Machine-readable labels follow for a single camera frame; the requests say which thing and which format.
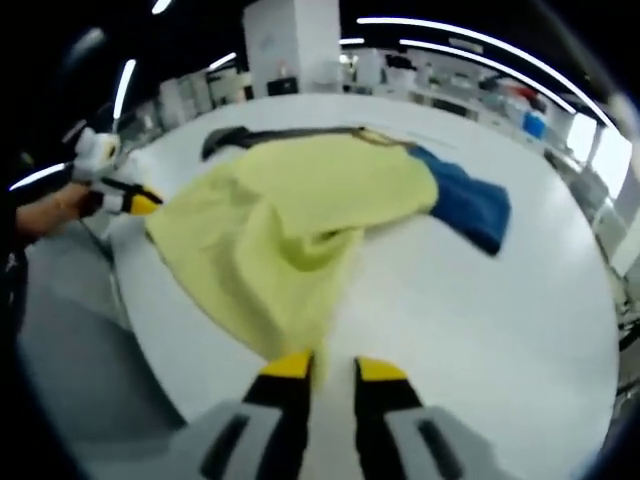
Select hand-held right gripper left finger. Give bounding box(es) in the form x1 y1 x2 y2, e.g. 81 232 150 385
164 349 316 480

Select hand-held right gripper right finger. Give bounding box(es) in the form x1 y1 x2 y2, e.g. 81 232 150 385
353 355 506 480

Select yellow blue black garment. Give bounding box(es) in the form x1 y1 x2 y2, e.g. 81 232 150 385
144 124 513 377

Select person's left hand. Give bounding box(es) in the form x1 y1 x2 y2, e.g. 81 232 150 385
49 182 101 221

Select person's grey trousers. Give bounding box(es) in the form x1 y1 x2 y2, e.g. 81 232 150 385
19 234 187 451

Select wide white pillar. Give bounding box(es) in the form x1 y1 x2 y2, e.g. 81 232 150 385
243 0 344 99

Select blue storage box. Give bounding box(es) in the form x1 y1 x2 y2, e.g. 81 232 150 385
522 110 548 139

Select short ceiling light strip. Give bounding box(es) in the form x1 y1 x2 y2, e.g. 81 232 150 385
399 38 577 114

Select long ceiling light strip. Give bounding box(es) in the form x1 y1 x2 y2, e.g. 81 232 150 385
355 17 614 127

